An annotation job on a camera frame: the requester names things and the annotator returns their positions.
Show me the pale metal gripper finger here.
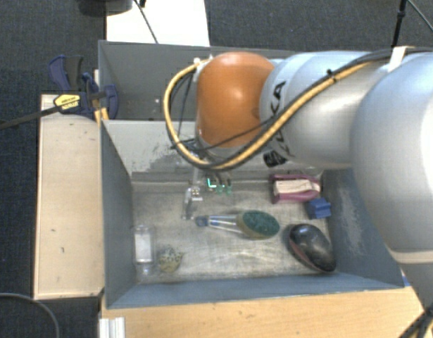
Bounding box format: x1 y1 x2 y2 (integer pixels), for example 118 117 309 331
182 187 204 221

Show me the yellow-green spotted round toy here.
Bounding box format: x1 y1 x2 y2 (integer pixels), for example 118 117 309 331
156 244 185 274

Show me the clear glass jar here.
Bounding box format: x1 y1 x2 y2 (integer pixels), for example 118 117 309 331
132 223 157 276

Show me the grey metal bin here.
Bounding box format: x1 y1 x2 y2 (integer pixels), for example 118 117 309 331
97 39 406 310

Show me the pale wood flat board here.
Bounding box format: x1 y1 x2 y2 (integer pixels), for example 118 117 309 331
32 93 106 301

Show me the small blue block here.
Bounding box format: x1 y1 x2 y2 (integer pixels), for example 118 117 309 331
304 197 333 220

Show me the black oval object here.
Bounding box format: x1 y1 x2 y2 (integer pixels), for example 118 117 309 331
287 223 338 274

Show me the green scrub brush clear handle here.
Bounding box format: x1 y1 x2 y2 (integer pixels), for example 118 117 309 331
194 209 282 241

